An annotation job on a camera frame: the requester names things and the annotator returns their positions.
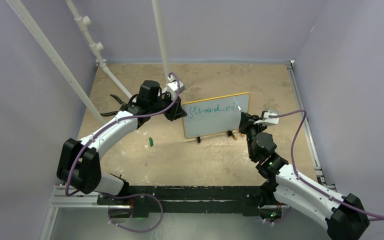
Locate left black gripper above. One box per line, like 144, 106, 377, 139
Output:
149, 90, 186, 122

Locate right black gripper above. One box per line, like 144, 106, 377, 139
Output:
238, 111, 269, 160

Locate yellow framed whiteboard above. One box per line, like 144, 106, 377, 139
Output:
181, 92, 251, 139

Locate green marker cap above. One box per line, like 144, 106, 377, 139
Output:
148, 137, 154, 147

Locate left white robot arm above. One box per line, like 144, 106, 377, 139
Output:
56, 72, 187, 205

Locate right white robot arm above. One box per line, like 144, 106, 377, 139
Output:
238, 111, 370, 240

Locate yellow handled pliers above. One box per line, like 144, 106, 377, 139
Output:
231, 132, 244, 140

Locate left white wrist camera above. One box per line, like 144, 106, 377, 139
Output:
162, 80, 186, 97

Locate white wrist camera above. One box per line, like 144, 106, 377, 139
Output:
254, 109, 280, 127
162, 80, 186, 97

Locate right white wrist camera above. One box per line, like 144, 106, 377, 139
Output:
254, 109, 280, 127

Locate black handled pliers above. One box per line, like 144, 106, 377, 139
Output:
100, 94, 126, 117

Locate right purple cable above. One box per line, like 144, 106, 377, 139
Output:
269, 109, 384, 222

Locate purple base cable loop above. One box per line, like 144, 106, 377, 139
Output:
107, 193, 164, 233

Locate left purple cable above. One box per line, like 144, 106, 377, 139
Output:
64, 72, 182, 198

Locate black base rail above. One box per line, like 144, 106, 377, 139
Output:
97, 185, 278, 218

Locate white PVC pipe frame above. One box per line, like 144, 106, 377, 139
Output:
5, 0, 174, 125

